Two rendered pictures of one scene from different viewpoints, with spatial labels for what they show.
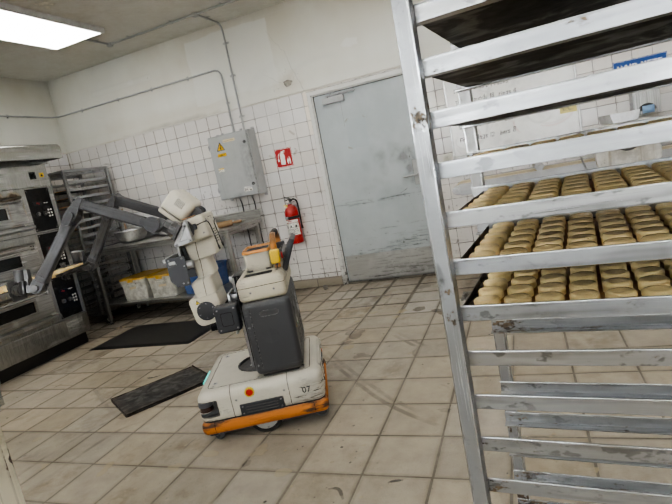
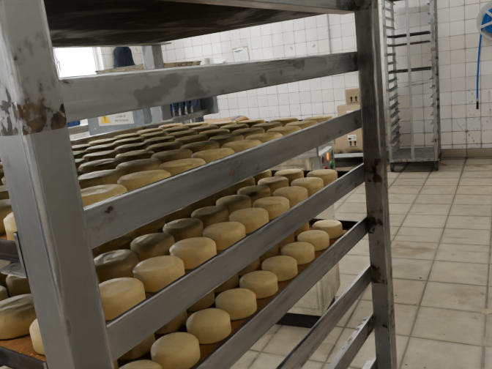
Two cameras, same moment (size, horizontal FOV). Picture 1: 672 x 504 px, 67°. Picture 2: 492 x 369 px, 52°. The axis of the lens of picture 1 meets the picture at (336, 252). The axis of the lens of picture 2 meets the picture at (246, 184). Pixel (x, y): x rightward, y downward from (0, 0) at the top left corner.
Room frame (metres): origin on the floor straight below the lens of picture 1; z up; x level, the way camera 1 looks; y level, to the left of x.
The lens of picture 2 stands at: (1.18, -1.22, 1.24)
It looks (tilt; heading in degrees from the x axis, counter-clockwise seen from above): 13 degrees down; 97
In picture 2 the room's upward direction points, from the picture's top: 7 degrees counter-clockwise
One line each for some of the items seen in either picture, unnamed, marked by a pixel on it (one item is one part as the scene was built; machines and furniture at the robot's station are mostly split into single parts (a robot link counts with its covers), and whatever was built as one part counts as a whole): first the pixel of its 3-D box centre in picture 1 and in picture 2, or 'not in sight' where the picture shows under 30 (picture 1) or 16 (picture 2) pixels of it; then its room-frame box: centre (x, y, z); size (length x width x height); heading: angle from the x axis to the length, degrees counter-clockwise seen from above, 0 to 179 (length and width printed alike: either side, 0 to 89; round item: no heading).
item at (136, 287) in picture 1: (146, 284); not in sight; (5.90, 2.28, 0.36); 0.47 x 0.39 x 0.26; 157
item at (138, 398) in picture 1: (162, 388); not in sight; (3.33, 1.36, 0.02); 0.60 x 0.40 x 0.03; 125
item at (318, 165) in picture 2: not in sight; (324, 165); (1.29, 1.08, 0.77); 0.24 x 0.04 x 0.14; 71
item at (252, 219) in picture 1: (181, 268); not in sight; (5.70, 1.77, 0.49); 1.90 x 0.72 x 0.98; 69
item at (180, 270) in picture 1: (184, 262); not in sight; (2.75, 0.83, 0.93); 0.28 x 0.16 x 0.22; 1
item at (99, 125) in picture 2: not in sight; (160, 125); (0.47, 1.36, 1.01); 0.72 x 0.33 x 0.34; 71
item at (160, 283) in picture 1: (173, 280); not in sight; (5.75, 1.91, 0.36); 0.47 x 0.38 x 0.26; 159
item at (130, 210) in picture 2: (613, 172); (262, 154); (1.14, -0.65, 1.14); 0.64 x 0.03 x 0.03; 63
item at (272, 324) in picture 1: (266, 306); not in sight; (2.76, 0.44, 0.59); 0.55 x 0.34 x 0.83; 1
